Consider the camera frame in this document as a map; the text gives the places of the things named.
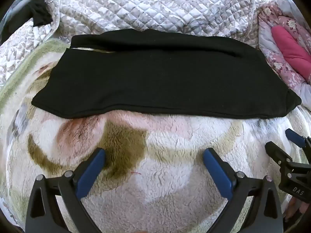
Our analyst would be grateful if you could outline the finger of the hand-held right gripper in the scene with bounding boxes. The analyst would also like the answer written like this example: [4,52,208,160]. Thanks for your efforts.
[265,141,293,169]
[285,128,311,149]

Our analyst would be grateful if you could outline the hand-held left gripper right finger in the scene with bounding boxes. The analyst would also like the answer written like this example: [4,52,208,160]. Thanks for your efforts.
[203,148,283,233]

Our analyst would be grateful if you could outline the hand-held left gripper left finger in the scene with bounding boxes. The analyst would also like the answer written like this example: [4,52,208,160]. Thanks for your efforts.
[25,148,106,233]

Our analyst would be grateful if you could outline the black pants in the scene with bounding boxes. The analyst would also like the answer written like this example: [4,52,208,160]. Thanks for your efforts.
[31,28,302,120]

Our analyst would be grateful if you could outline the person's right hand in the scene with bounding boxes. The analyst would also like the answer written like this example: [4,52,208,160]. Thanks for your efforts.
[284,195,309,221]

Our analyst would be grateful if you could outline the floral fleece blanket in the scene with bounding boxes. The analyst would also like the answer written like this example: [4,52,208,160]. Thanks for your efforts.
[0,40,311,233]

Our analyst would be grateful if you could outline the pink floral comforter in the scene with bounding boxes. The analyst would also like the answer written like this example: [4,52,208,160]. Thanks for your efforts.
[258,0,311,107]

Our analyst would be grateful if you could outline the pink pillow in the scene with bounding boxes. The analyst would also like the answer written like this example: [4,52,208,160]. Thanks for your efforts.
[271,25,311,83]

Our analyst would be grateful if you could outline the black hanging garment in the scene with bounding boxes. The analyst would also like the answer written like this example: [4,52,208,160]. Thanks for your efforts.
[23,0,52,27]

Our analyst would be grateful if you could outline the quilted floral bedspread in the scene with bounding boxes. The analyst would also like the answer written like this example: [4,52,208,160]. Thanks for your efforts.
[0,0,275,85]

